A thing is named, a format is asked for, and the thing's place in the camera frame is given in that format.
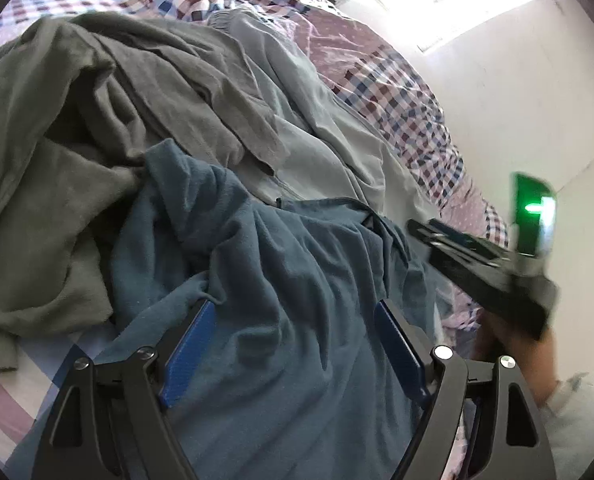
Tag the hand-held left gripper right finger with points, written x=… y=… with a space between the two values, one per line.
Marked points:
x=399 y=355

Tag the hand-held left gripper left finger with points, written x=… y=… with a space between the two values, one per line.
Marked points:
x=189 y=355

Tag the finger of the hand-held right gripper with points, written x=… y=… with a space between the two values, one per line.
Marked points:
x=469 y=241
x=432 y=247

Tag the teal blue t-shirt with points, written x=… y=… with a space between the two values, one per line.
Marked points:
x=287 y=335

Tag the grey t-shirt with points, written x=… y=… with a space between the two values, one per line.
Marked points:
x=77 y=160

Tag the person's right hand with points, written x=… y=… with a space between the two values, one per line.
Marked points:
x=532 y=365

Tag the purple dotted checked pillow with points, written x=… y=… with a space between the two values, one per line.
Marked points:
x=477 y=215

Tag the light grey-green sweatshirt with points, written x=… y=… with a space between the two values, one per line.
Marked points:
x=327 y=140

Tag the checked purple duvet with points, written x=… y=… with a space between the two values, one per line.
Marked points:
x=377 y=80

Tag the checked bed sheet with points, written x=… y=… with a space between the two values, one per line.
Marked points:
x=12 y=400

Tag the window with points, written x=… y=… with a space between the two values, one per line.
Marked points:
x=452 y=0

